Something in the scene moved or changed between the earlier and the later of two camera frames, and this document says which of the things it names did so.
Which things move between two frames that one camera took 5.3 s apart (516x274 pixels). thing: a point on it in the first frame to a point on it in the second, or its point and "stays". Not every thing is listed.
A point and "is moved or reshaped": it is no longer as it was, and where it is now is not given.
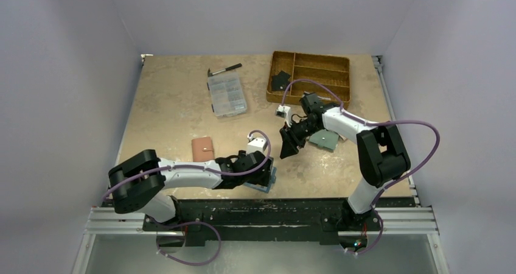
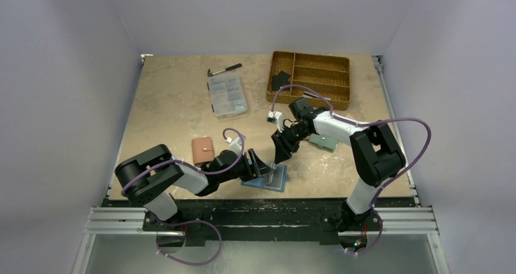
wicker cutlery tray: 332,70 stays
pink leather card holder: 202,149 stays
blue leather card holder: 273,171 is moved or reshaped
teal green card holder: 327,139 stays
